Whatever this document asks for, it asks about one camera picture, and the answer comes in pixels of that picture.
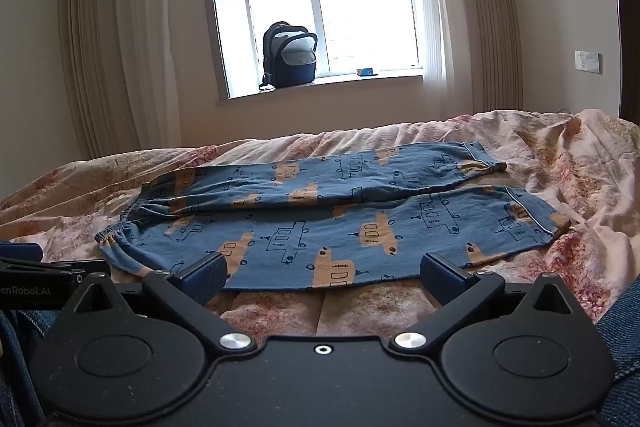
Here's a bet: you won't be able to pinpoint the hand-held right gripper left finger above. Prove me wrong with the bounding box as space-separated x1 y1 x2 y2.
59 252 258 354

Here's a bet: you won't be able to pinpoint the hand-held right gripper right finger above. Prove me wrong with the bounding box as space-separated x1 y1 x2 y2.
389 252 598 354

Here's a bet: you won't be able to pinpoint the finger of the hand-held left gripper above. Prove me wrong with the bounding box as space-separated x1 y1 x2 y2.
0 242 109 286

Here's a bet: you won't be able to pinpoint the blue patterned pants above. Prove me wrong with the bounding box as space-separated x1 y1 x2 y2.
95 141 572 292

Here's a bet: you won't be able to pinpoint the pink floral blanket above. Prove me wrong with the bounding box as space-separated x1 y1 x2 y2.
0 108 640 338

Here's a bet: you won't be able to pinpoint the person's blue jeans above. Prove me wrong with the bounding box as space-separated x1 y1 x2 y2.
0 277 640 427

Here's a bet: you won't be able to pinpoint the beige pleated curtain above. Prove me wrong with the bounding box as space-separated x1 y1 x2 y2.
450 0 526 115
57 0 201 162

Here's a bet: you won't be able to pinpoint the white window sill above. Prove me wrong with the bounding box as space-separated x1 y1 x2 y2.
216 74 426 104

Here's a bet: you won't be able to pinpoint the dark blue backpack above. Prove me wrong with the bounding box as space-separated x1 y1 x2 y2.
258 22 319 92

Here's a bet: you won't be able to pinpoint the white sheer curtain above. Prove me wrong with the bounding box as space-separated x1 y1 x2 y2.
400 0 457 94

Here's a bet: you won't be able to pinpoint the dark wooden headboard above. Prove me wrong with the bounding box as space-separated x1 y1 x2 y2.
616 0 640 124

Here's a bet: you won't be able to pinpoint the white wall switch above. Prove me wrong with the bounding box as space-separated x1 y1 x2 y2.
575 50 602 74

